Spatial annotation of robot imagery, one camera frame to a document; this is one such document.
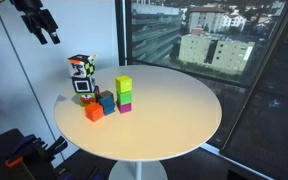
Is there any grey glass building outside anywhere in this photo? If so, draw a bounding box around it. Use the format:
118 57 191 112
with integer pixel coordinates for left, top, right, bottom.
131 3 183 64

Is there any white red-roofed building outside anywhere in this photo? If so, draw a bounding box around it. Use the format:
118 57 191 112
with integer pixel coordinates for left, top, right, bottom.
187 6 248 34

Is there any dark slanted window frame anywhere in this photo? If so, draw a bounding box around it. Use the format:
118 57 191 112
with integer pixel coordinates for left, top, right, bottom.
218 0 288 158

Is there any dark vertical window frame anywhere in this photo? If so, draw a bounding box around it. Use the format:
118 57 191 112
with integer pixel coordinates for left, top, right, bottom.
114 0 132 67

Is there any orange handled clamp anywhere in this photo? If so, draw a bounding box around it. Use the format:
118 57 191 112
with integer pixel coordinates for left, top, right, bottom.
5 155 25 168

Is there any beige building outside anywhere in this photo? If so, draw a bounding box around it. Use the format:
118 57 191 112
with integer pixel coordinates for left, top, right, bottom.
178 33 256 75

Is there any blue handled clamp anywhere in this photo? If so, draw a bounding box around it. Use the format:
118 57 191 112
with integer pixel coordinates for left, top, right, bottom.
11 134 37 158

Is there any yellow block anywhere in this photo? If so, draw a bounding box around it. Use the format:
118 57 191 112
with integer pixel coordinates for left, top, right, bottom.
114 75 133 94

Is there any magenta block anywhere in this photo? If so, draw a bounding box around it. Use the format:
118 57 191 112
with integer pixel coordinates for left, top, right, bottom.
117 102 133 115

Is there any brown block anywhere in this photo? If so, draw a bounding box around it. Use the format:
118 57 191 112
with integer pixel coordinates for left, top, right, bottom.
98 89 115 101

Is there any black tool bag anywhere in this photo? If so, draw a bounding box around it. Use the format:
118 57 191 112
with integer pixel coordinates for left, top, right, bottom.
0 128 68 180

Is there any white table pedestal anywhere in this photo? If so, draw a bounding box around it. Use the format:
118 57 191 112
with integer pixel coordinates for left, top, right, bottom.
108 160 168 180

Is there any orange block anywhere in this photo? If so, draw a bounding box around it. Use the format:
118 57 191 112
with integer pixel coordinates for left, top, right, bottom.
84 102 105 123

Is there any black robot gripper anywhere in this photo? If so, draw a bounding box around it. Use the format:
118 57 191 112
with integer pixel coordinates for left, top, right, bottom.
9 0 61 46

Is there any thin cable on wall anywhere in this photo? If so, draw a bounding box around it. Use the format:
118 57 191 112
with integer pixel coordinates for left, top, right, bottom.
0 5 65 162

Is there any blue block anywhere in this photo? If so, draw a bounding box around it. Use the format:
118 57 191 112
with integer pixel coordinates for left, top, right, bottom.
99 95 116 116

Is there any green block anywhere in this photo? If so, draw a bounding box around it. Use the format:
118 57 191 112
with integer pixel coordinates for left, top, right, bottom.
116 90 133 106

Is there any purple cube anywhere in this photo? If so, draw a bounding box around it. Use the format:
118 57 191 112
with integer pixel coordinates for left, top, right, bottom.
93 85 101 103

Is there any black spring clamp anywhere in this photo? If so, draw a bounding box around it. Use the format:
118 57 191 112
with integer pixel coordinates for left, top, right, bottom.
46 135 69 157

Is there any black white square cube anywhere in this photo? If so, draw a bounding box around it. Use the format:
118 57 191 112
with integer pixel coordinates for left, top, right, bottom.
71 76 97 95

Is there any black white checker patterned cube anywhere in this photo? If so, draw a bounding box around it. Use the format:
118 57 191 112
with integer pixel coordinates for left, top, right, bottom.
67 54 97 79

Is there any green cube with red figure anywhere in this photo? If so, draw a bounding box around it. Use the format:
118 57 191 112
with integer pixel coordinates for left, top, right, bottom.
77 92 97 108

